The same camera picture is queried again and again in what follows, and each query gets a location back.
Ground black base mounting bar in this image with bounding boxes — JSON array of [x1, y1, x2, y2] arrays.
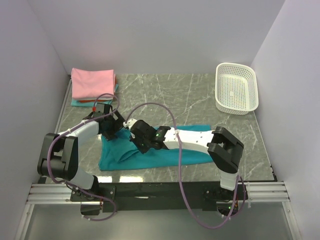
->
[[69, 181, 249, 216]]

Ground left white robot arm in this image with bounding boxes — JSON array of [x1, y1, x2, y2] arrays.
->
[[37, 103, 125, 201]]

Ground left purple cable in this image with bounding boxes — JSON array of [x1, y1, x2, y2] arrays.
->
[[46, 93, 121, 222]]

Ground purple cable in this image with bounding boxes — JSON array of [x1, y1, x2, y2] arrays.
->
[[126, 102, 247, 229], [46, 93, 121, 222]]

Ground pink folded t-shirt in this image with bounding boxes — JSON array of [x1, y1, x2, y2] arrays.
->
[[71, 68, 116, 101]]

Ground white perforated plastic basket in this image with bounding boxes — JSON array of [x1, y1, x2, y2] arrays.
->
[[215, 62, 259, 115]]

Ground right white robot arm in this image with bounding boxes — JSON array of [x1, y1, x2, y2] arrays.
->
[[123, 118, 244, 200]]

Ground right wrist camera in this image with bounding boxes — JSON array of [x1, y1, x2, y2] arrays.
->
[[123, 118, 137, 129]]

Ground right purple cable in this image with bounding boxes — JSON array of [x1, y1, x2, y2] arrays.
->
[[126, 102, 247, 229]]

